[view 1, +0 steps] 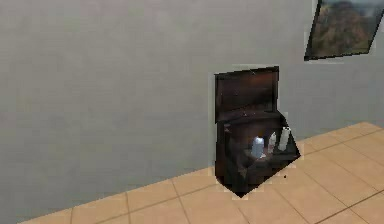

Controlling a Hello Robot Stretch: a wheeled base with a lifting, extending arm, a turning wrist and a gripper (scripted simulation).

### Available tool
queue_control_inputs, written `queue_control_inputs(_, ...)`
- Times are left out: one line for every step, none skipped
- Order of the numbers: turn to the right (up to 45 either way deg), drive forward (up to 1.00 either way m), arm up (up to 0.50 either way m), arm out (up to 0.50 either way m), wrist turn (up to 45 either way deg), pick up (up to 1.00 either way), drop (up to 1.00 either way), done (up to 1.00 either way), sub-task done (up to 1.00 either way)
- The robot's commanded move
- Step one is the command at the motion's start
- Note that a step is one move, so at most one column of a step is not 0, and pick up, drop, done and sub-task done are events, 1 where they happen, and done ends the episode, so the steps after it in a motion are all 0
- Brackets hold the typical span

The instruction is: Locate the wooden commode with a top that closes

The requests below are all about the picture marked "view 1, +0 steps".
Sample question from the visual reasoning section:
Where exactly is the dark wooden commode with lid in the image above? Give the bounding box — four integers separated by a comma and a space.
213, 65, 302, 198

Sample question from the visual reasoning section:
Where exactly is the pale blue bottle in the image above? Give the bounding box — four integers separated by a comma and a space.
251, 136, 266, 159

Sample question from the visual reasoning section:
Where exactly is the small white bottle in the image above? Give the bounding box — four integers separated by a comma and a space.
268, 131, 278, 155

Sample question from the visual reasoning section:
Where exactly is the tall white bottle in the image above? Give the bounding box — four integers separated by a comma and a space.
278, 126, 292, 153

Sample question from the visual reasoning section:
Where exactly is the black framed landscape picture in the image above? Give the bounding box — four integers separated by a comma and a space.
303, 0, 384, 62

